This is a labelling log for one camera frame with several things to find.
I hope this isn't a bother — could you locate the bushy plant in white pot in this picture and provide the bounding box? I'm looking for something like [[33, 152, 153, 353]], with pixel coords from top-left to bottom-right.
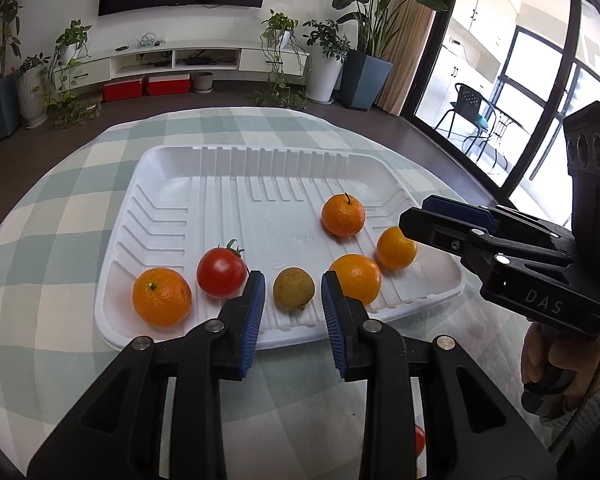
[[302, 19, 351, 105]]

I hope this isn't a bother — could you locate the plain orange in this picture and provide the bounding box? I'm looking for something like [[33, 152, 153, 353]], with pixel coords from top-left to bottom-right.
[[328, 254, 382, 306]]

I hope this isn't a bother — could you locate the black sliding door frame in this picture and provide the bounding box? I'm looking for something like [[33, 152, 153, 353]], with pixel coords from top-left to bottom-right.
[[402, 0, 600, 211]]

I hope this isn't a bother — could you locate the white plastic tray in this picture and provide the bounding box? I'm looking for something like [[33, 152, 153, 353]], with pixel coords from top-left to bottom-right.
[[94, 145, 466, 352]]

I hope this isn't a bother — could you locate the plant in white ribbed pot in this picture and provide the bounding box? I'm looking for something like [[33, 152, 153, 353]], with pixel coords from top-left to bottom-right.
[[16, 52, 53, 130]]

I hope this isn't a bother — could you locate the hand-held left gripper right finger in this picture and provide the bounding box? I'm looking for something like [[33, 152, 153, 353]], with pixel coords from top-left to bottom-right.
[[320, 270, 558, 480]]

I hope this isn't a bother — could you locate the orange with dark stem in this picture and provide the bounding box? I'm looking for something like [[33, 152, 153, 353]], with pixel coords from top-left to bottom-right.
[[321, 192, 367, 239]]

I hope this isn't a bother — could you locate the white television cabinet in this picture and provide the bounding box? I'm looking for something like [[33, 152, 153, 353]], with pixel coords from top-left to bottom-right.
[[55, 40, 312, 92]]

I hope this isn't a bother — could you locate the small orange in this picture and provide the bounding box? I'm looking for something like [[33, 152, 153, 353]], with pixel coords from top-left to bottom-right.
[[376, 226, 418, 271]]

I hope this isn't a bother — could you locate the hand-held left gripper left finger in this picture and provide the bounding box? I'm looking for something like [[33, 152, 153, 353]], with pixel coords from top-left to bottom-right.
[[27, 270, 267, 480]]

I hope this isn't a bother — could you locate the large-leaf plant in grey-blue pot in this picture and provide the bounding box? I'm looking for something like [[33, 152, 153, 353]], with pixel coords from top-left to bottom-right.
[[325, 0, 449, 112]]

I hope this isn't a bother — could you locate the orange with green stem spot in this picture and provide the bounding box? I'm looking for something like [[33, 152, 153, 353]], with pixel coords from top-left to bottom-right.
[[132, 267, 193, 328]]

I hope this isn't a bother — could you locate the trailing plant in white pot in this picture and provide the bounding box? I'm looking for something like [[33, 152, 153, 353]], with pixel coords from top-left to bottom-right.
[[250, 9, 311, 111], [40, 20, 103, 128]]

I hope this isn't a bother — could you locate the person's right hand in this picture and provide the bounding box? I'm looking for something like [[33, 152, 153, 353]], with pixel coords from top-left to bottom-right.
[[521, 321, 600, 402]]

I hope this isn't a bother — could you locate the brown-green round fruit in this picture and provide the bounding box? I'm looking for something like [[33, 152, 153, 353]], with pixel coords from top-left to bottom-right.
[[272, 266, 316, 312]]

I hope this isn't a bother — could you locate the black cable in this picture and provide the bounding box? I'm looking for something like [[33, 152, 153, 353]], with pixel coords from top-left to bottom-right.
[[550, 332, 600, 456]]

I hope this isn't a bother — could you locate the person's right forearm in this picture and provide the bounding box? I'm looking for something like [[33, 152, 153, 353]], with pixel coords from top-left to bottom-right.
[[540, 355, 600, 461]]

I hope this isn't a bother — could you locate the large red tomato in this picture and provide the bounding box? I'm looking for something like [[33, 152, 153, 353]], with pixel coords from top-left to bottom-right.
[[196, 239, 249, 299]]

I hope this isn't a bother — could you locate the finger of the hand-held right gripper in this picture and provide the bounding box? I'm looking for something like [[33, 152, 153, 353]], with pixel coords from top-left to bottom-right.
[[399, 207, 574, 273], [422, 195, 577, 256]]

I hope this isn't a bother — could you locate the beige curtain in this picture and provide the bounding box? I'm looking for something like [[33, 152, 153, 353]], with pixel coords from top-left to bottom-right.
[[375, 0, 461, 117]]

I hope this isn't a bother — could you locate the black metal chair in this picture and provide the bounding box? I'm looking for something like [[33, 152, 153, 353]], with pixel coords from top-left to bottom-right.
[[434, 83, 496, 153]]

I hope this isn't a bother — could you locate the black metal side table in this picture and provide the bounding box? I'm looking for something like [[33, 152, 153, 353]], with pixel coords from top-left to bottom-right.
[[475, 107, 528, 173]]

